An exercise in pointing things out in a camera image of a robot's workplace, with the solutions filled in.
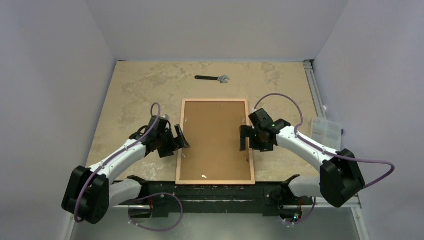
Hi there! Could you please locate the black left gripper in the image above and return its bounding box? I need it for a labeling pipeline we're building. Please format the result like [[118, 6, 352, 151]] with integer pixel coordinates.
[[156, 124, 189, 158]]

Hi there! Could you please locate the pink picture frame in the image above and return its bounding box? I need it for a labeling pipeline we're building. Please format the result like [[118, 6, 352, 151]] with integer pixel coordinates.
[[174, 98, 257, 186]]

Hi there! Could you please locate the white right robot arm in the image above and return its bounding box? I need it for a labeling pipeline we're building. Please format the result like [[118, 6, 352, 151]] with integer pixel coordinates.
[[239, 108, 366, 208]]

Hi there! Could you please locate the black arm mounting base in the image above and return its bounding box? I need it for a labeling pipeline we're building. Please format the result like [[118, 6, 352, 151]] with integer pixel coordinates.
[[123, 176, 313, 218]]

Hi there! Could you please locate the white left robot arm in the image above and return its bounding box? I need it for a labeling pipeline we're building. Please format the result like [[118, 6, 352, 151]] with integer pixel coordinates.
[[61, 115, 191, 225]]

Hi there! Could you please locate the black adjustable wrench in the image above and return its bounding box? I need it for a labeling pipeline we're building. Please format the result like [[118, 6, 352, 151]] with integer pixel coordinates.
[[194, 75, 230, 84]]

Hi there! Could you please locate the clear plastic parts box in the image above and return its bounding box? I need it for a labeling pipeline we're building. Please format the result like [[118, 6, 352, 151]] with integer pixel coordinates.
[[311, 117, 342, 151]]

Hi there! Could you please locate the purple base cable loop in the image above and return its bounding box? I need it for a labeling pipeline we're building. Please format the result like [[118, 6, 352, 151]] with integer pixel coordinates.
[[128, 192, 184, 233]]

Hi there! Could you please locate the aluminium rail frame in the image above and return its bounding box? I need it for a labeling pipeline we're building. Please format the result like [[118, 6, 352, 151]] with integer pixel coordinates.
[[63, 60, 370, 240]]

